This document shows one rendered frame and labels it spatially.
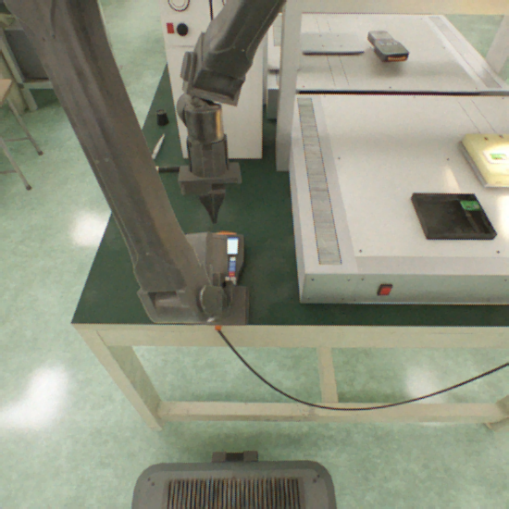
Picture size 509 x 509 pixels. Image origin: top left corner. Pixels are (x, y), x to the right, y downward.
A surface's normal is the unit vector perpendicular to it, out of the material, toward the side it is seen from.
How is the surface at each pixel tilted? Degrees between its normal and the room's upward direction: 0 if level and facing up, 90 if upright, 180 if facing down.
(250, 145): 90
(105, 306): 0
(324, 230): 0
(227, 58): 119
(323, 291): 90
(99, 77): 71
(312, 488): 0
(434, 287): 90
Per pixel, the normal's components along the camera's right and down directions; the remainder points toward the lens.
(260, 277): 0.00, -0.65
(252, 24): 0.03, 0.98
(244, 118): 0.00, 0.76
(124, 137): 0.92, -0.05
